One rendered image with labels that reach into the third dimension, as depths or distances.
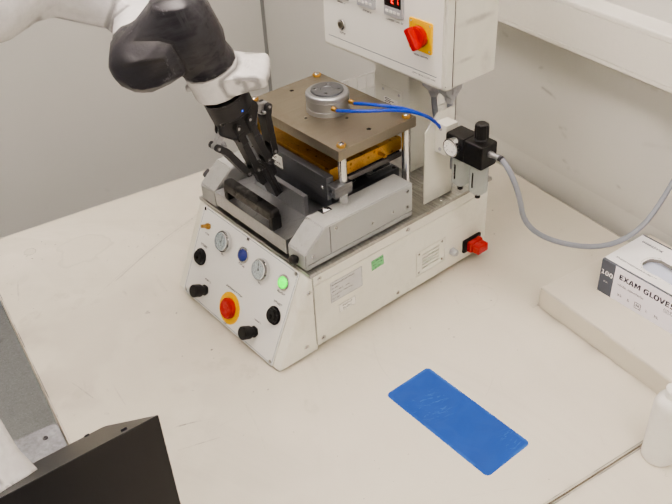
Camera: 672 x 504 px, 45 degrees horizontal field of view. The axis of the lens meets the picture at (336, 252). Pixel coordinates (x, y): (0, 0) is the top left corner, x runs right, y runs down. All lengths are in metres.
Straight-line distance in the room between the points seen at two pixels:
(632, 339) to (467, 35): 0.59
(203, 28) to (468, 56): 0.48
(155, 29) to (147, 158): 1.77
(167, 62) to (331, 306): 0.51
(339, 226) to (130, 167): 1.69
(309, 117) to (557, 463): 0.71
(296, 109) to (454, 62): 0.29
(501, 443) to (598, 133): 0.75
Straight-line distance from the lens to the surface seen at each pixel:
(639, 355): 1.47
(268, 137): 1.42
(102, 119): 2.88
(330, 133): 1.41
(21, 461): 1.11
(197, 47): 1.25
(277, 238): 1.41
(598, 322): 1.52
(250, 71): 1.29
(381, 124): 1.43
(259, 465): 1.33
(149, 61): 1.25
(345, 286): 1.45
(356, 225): 1.41
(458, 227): 1.62
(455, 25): 1.42
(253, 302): 1.49
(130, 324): 1.62
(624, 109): 1.74
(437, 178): 1.54
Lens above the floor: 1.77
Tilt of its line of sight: 36 degrees down
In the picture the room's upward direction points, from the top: 3 degrees counter-clockwise
